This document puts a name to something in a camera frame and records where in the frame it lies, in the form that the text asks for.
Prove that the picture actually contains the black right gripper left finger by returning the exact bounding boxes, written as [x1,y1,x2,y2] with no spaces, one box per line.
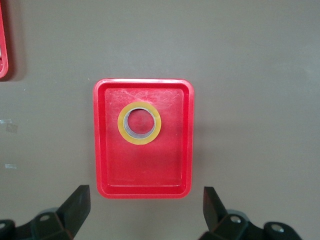
[0,184,91,240]

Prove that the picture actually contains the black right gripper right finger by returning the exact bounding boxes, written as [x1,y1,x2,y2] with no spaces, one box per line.
[203,186,301,240]

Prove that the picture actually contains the yellow packing tape roll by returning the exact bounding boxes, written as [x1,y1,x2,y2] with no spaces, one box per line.
[117,101,162,146]

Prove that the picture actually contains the red plastic tray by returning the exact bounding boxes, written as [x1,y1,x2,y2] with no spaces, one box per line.
[0,0,9,81]
[92,78,195,200]

